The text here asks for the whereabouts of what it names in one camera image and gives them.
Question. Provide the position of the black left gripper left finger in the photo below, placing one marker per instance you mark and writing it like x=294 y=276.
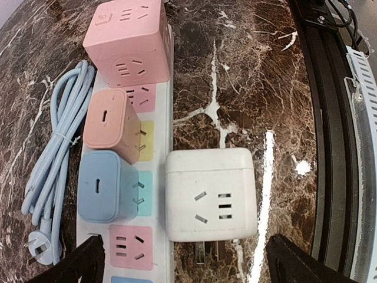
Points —
x=84 y=264

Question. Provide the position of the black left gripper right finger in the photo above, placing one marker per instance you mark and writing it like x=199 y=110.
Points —
x=288 y=263

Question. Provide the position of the white multicolour power strip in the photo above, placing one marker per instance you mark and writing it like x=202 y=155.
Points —
x=139 y=250

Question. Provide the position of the small blue charger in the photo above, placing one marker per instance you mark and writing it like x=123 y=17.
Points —
x=107 y=188

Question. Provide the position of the white cube socket adapter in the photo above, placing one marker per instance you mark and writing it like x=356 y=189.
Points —
x=210 y=195

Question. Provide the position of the small pink charger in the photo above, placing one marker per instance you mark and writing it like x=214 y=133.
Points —
x=113 y=124

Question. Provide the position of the pink cube socket adapter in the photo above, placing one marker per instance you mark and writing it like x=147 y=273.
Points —
x=130 y=43

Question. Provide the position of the white slotted cable duct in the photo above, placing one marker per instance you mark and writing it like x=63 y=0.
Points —
x=361 y=90

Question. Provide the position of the black front frame rail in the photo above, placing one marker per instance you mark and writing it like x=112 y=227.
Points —
x=337 y=203

